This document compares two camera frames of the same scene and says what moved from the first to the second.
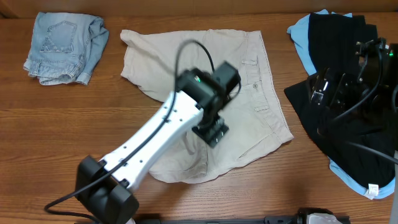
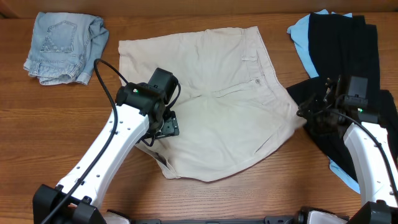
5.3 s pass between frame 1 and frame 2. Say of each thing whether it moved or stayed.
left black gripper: moved
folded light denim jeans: stayed
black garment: stayed
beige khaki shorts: moved
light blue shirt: stayed
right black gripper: moved
